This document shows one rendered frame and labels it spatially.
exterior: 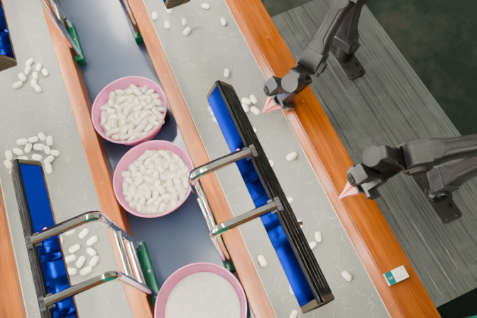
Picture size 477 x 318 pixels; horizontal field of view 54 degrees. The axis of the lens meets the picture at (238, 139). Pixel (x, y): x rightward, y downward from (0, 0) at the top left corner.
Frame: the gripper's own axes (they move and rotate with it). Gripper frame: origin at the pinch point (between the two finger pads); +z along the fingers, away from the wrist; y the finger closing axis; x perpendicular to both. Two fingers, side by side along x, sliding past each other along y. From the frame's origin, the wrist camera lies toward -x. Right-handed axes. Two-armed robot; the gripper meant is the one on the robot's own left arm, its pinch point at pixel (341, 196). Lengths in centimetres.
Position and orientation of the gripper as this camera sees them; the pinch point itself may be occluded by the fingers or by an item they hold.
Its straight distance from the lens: 141.4
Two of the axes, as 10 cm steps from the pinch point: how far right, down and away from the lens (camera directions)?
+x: 6.5, 0.8, 7.5
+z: -6.5, 5.6, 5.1
